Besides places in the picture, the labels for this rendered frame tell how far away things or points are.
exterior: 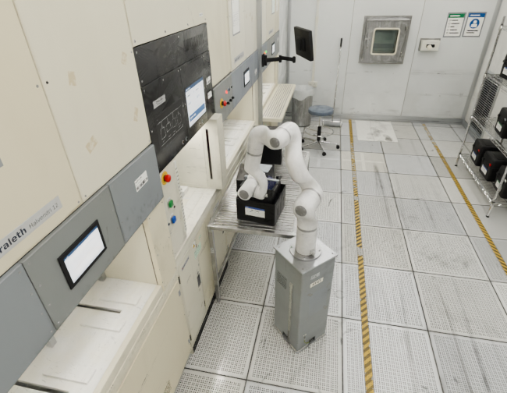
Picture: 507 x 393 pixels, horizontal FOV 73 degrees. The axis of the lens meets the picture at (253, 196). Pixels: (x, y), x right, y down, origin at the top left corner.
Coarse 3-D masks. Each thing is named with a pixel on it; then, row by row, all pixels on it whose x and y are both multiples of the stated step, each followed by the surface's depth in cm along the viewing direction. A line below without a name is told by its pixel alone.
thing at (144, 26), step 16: (128, 0) 125; (144, 0) 135; (160, 0) 147; (176, 0) 162; (192, 0) 179; (128, 16) 126; (144, 16) 136; (160, 16) 149; (176, 16) 164; (192, 16) 182; (144, 32) 138; (160, 32) 150; (208, 80) 215; (208, 96) 217; (176, 112) 173; (160, 128) 157; (176, 128) 175; (160, 144) 159; (224, 272) 296
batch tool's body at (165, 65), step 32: (192, 32) 184; (160, 64) 153; (192, 64) 187; (160, 96) 155; (192, 128) 195; (160, 160) 160; (192, 160) 243; (224, 160) 247; (192, 192) 249; (192, 224) 216; (192, 256) 215; (224, 256) 292; (192, 288) 220; (192, 320) 226; (192, 352) 235
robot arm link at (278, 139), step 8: (256, 128) 181; (264, 128) 176; (280, 128) 171; (256, 136) 181; (264, 136) 174; (272, 136) 168; (280, 136) 167; (288, 136) 170; (248, 144) 187; (256, 144) 184; (264, 144) 179; (272, 144) 169; (280, 144) 168; (248, 152) 189; (256, 152) 187
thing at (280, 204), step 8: (240, 200) 228; (248, 200) 226; (280, 200) 233; (240, 208) 232; (248, 208) 229; (256, 208) 227; (264, 208) 225; (272, 208) 222; (280, 208) 237; (240, 216) 235; (248, 216) 233; (256, 216) 230; (264, 216) 228; (272, 216) 226; (264, 224) 231; (272, 224) 229
